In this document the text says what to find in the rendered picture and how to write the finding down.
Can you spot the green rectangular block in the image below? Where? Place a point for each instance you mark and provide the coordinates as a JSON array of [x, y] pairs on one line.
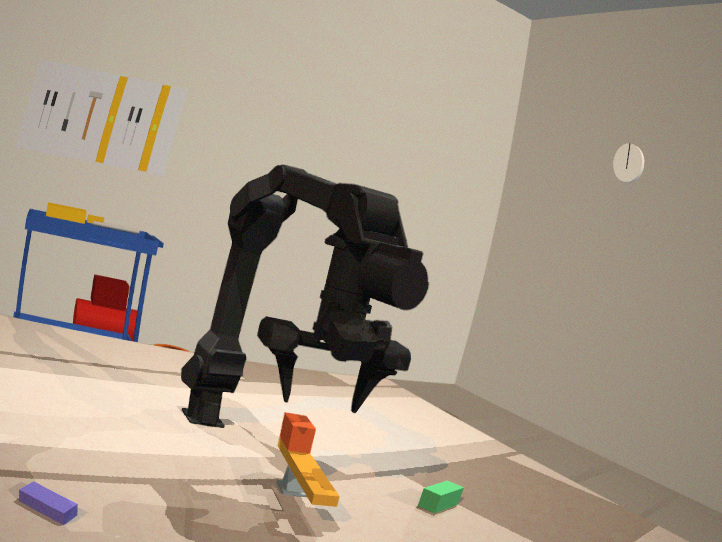
[[440, 496]]

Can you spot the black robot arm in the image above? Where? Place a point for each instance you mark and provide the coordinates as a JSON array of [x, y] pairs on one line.
[[370, 257]]

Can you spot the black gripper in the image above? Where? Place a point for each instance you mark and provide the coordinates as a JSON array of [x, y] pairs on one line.
[[283, 336]]

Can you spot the purple rectangular block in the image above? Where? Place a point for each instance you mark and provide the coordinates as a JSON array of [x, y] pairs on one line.
[[48, 503]]

